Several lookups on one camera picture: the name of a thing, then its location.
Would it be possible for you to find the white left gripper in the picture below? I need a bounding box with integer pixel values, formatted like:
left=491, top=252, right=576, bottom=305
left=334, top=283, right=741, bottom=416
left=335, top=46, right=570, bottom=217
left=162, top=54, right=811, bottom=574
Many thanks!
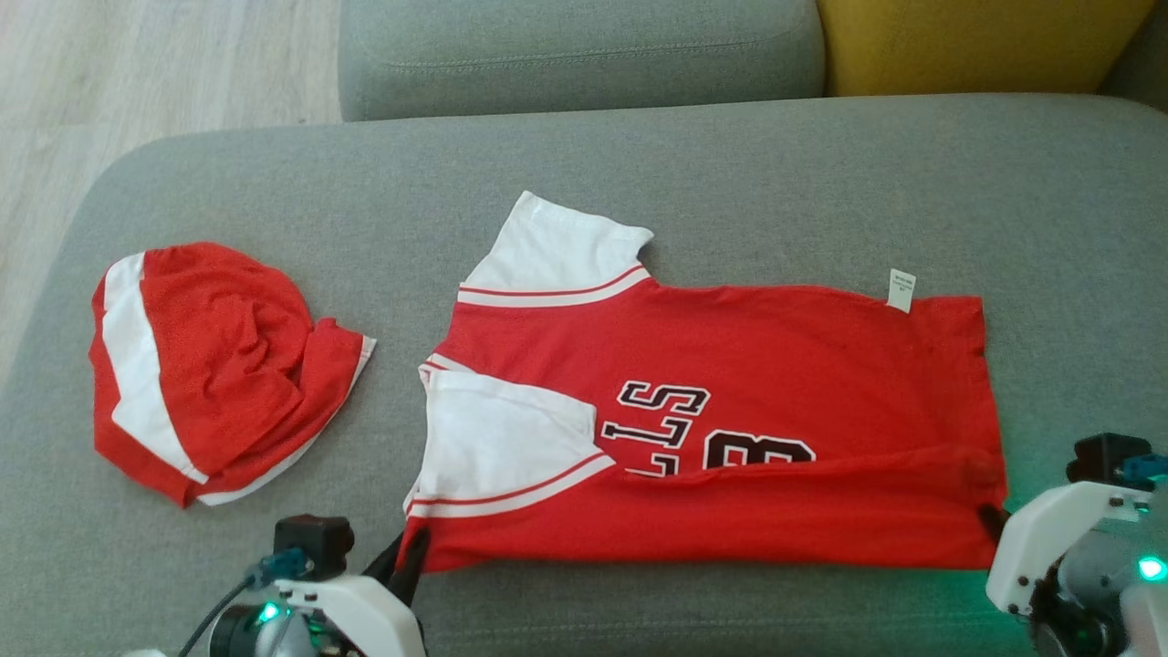
left=278, top=527, right=431, bottom=657

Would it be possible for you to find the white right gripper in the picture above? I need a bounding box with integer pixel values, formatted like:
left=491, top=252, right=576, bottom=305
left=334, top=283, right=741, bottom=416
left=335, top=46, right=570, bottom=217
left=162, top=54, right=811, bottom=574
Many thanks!
left=976, top=481, right=1155, bottom=617

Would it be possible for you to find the red mesh shorts white stripe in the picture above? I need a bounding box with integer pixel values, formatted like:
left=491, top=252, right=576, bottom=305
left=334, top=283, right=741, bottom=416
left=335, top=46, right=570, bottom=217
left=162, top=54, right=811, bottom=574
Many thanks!
left=89, top=241, right=377, bottom=508

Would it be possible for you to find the red white printed jersey shirt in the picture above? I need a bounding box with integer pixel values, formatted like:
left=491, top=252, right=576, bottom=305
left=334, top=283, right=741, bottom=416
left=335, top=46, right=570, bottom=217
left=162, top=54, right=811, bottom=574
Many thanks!
left=401, top=190, right=1009, bottom=574

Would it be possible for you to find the grey fabric sofa seat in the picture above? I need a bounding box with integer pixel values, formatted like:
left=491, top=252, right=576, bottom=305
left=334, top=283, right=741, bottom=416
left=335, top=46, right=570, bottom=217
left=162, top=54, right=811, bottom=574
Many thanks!
left=0, top=94, right=1168, bottom=657

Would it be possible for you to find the grey sofa back cushion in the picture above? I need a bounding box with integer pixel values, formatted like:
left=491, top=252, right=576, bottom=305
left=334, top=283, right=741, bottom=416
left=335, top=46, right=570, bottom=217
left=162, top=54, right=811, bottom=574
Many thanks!
left=338, top=0, right=827, bottom=122
left=1100, top=0, right=1168, bottom=112

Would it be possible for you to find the yellow sofa cushion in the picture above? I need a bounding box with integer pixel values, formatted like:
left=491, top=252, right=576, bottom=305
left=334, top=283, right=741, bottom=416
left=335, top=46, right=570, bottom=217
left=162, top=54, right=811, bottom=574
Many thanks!
left=815, top=0, right=1158, bottom=98

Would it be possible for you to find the black left cable, teal plug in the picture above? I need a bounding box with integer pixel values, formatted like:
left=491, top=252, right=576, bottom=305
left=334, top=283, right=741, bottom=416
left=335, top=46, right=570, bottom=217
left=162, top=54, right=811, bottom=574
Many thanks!
left=178, top=547, right=308, bottom=657

